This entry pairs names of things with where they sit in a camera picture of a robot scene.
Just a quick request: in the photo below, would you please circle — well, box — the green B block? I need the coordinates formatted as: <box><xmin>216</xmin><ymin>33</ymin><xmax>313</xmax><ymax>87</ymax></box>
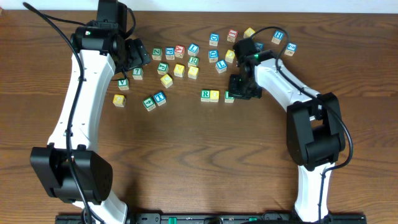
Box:
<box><xmin>224</xmin><ymin>91</ymin><xmax>234</xmax><ymax>103</ymax></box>

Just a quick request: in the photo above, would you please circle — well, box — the yellow O block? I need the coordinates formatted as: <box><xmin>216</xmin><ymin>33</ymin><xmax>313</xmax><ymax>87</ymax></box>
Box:
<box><xmin>225</xmin><ymin>50</ymin><xmax>235</xmax><ymax>63</ymax></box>
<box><xmin>210</xmin><ymin>90</ymin><xmax>220</xmax><ymax>103</ymax></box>

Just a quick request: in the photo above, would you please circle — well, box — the green r block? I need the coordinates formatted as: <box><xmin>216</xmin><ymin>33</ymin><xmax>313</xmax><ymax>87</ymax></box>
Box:
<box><xmin>200</xmin><ymin>90</ymin><xmax>210</xmax><ymax>102</ymax></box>
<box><xmin>188</xmin><ymin>56</ymin><xmax>199</xmax><ymax>67</ymax></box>

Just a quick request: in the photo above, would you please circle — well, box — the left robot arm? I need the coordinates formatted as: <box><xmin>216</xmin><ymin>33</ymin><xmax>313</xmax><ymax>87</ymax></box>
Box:
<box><xmin>30</xmin><ymin>0</ymin><xmax>150</xmax><ymax>223</ymax></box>

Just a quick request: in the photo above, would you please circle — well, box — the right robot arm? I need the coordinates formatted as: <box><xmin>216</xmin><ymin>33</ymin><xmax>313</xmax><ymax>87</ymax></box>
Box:
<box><xmin>228</xmin><ymin>38</ymin><xmax>345</xmax><ymax>222</ymax></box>

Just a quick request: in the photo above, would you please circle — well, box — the green 7 block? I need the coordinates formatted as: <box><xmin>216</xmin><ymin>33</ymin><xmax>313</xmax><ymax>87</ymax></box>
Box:
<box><xmin>132</xmin><ymin>67</ymin><xmax>144</xmax><ymax>80</ymax></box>

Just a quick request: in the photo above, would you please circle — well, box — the green Z block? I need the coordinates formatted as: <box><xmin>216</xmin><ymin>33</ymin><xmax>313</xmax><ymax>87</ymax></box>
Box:
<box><xmin>152</xmin><ymin>47</ymin><xmax>162</xmax><ymax>60</ymax></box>

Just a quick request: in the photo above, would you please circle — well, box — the blue L block lower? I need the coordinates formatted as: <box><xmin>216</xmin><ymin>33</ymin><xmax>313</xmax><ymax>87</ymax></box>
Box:
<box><xmin>215</xmin><ymin>60</ymin><xmax>228</xmax><ymax>73</ymax></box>

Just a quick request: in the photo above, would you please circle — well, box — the blue l block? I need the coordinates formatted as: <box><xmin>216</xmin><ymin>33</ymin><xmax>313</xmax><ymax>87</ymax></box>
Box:
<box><xmin>215</xmin><ymin>60</ymin><xmax>228</xmax><ymax>73</ymax></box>
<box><xmin>187</xmin><ymin>43</ymin><xmax>200</xmax><ymax>57</ymax></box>

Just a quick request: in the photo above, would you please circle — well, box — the green J block left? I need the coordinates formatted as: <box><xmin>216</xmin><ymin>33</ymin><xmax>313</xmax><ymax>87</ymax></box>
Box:
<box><xmin>157</xmin><ymin>62</ymin><xmax>169</xmax><ymax>75</ymax></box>

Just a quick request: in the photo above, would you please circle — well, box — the green V block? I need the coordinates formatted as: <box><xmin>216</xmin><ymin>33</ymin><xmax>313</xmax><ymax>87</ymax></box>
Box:
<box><xmin>118</xmin><ymin>78</ymin><xmax>129</xmax><ymax>91</ymax></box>

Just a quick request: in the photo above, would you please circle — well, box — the blue P block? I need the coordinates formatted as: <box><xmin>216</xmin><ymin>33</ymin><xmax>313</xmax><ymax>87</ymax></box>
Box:
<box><xmin>165</xmin><ymin>47</ymin><xmax>175</xmax><ymax>60</ymax></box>

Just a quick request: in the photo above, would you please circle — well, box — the yellow C block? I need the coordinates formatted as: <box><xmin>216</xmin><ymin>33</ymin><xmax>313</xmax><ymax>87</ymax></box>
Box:
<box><xmin>160</xmin><ymin>74</ymin><xmax>173</xmax><ymax>88</ymax></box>

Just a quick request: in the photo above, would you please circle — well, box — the blue D block lower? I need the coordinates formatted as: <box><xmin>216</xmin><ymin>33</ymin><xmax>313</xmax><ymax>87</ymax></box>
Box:
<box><xmin>208</xmin><ymin>50</ymin><xmax>219</xmax><ymax>63</ymax></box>

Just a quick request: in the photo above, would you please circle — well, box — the blue d block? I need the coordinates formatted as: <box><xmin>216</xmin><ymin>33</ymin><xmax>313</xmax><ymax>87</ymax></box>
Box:
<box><xmin>209</xmin><ymin>33</ymin><xmax>220</xmax><ymax>47</ymax></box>
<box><xmin>208</xmin><ymin>50</ymin><xmax>219</xmax><ymax>63</ymax></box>

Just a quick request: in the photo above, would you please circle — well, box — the red A block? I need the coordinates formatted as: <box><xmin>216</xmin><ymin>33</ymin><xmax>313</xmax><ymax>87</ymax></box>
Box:
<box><xmin>174</xmin><ymin>45</ymin><xmax>185</xmax><ymax>58</ymax></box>

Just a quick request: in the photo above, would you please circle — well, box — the blue X block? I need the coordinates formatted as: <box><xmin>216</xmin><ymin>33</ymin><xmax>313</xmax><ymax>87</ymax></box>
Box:
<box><xmin>255</xmin><ymin>42</ymin><xmax>264</xmax><ymax>52</ymax></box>

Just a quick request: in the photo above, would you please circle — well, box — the yellow K block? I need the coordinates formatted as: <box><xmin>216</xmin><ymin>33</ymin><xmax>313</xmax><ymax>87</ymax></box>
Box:
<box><xmin>174</xmin><ymin>64</ymin><xmax>185</xmax><ymax>77</ymax></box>

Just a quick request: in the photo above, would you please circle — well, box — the yellow G block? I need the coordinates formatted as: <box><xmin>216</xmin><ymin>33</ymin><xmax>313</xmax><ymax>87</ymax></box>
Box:
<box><xmin>113</xmin><ymin>95</ymin><xmax>126</xmax><ymax>107</ymax></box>

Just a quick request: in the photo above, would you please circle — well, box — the blue T block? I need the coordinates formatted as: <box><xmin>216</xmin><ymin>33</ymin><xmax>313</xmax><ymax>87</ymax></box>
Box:
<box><xmin>154</xmin><ymin>91</ymin><xmax>167</xmax><ymax>106</ymax></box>

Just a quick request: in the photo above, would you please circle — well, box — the yellow S block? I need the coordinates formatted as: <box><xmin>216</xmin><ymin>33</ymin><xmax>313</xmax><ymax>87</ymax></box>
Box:
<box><xmin>188</xmin><ymin>66</ymin><xmax>199</xmax><ymax>80</ymax></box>

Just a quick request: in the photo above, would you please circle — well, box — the green 4 block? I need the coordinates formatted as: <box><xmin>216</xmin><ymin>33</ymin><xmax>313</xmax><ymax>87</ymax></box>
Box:
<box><xmin>142</xmin><ymin>97</ymin><xmax>156</xmax><ymax>111</ymax></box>

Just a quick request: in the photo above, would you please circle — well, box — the red I block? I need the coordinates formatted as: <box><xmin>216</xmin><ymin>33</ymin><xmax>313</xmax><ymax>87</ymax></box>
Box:
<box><xmin>227</xmin><ymin>29</ymin><xmax>238</xmax><ymax>43</ymax></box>

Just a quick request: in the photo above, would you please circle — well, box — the blue D block upper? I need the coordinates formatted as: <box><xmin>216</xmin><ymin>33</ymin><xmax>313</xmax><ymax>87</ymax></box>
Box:
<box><xmin>209</xmin><ymin>33</ymin><xmax>220</xmax><ymax>47</ymax></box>

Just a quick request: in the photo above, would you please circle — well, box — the yellow block top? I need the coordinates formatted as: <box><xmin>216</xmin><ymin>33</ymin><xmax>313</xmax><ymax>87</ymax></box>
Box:
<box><xmin>243</xmin><ymin>27</ymin><xmax>256</xmax><ymax>39</ymax></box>

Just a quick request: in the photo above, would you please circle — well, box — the blue L block upper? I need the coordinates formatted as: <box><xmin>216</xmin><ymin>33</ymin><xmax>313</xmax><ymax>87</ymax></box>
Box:
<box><xmin>187</xmin><ymin>43</ymin><xmax>200</xmax><ymax>57</ymax></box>

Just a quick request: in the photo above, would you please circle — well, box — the blue 2 block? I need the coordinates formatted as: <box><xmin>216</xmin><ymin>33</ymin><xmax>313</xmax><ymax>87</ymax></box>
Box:
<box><xmin>284</xmin><ymin>43</ymin><xmax>297</xmax><ymax>56</ymax></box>

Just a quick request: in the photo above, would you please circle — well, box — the blue H block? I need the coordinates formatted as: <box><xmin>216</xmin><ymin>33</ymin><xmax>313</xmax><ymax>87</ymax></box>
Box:
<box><xmin>271</xmin><ymin>30</ymin><xmax>284</xmax><ymax>45</ymax></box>

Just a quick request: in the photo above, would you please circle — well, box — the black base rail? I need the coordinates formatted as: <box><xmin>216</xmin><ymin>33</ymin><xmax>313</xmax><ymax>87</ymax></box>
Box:
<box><xmin>55</xmin><ymin>212</ymin><xmax>368</xmax><ymax>224</ymax></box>

